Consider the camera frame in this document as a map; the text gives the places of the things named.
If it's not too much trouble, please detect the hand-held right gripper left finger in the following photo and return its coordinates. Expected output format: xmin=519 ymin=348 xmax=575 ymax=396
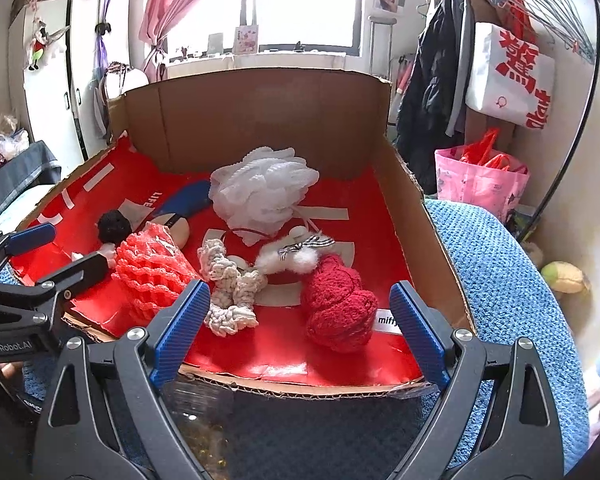
xmin=32 ymin=279 xmax=216 ymax=480

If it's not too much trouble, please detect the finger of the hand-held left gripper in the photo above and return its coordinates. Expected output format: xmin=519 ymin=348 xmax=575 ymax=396
xmin=0 ymin=251 xmax=110 ymax=322
xmin=0 ymin=222 xmax=57 ymax=282

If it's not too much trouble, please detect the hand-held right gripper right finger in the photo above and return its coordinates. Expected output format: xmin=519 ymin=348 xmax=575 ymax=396
xmin=387 ymin=280 xmax=566 ymax=480

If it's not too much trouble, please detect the black pompom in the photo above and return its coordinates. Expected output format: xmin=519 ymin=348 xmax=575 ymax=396
xmin=96 ymin=209 xmax=133 ymax=245

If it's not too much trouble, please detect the cream rope knot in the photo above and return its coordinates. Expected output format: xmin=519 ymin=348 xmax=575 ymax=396
xmin=196 ymin=237 xmax=268 ymax=337

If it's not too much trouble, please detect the beige powder puff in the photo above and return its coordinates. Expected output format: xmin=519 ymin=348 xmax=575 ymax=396
xmin=157 ymin=214 xmax=191 ymax=251

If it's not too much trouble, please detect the white fluffy bow hair tie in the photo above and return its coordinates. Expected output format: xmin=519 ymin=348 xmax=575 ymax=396
xmin=254 ymin=226 xmax=336 ymax=275

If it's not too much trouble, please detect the white mesh bath loofah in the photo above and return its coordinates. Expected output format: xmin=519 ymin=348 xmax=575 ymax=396
xmin=209 ymin=146 xmax=321 ymax=235

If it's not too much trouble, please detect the cardboard box with red lining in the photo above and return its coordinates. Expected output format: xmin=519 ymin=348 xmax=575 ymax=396
xmin=10 ymin=66 xmax=476 ymax=401

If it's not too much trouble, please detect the dark cloth-covered side table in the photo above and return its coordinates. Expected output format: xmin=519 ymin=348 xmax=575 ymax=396
xmin=0 ymin=141 xmax=63 ymax=233

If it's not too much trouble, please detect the clear glass jar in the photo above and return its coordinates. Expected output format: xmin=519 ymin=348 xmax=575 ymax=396
xmin=162 ymin=379 xmax=236 ymax=480

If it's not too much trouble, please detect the white plastic bag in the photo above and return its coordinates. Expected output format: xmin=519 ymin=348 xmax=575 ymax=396
xmin=0 ymin=127 xmax=31 ymax=161

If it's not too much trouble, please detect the yellow green plush toy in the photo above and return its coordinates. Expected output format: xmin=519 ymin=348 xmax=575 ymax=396
xmin=540 ymin=260 xmax=592 ymax=295

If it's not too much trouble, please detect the pink gift bag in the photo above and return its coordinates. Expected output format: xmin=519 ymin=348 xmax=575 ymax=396
xmin=434 ymin=145 xmax=531 ymax=223

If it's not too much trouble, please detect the white wardrobe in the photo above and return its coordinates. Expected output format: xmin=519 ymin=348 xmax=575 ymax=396
xmin=7 ymin=0 xmax=131 ymax=161

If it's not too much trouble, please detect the hanging plush toy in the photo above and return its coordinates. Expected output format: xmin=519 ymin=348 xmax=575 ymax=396
xmin=26 ymin=2 xmax=71 ymax=71

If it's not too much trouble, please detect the red plastic bag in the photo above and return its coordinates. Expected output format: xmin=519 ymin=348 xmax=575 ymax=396
xmin=459 ymin=127 xmax=526 ymax=171

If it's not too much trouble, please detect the purple hanging ribbon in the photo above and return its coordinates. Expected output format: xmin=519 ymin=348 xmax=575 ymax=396
xmin=94 ymin=0 xmax=112 ymax=68

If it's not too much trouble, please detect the black jacket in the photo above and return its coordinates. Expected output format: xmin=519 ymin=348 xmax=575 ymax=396
xmin=395 ymin=0 xmax=473 ymax=193

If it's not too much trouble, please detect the white shopping bag red print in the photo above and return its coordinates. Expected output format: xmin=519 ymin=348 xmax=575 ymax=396
xmin=465 ymin=22 xmax=556 ymax=131

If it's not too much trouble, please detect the black clothes rack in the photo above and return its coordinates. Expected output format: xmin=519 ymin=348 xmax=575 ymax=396
xmin=430 ymin=0 xmax=600 ymax=243

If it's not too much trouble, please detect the pink curtain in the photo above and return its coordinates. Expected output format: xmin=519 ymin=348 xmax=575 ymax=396
xmin=139 ymin=0 xmax=246 ymax=83

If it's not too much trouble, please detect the pink greeting card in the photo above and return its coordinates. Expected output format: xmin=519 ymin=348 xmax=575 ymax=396
xmin=232 ymin=26 xmax=259 ymax=55

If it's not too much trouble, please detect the metal crutch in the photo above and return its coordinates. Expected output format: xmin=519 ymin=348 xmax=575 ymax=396
xmin=367 ymin=15 xmax=398 ymax=78

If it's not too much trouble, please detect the white necklace display bust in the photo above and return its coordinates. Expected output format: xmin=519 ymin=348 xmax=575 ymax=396
xmin=100 ymin=61 xmax=150 ymax=106

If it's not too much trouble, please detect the bunch of wire hangers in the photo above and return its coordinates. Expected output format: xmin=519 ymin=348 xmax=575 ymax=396
xmin=472 ymin=0 xmax=597 ymax=63

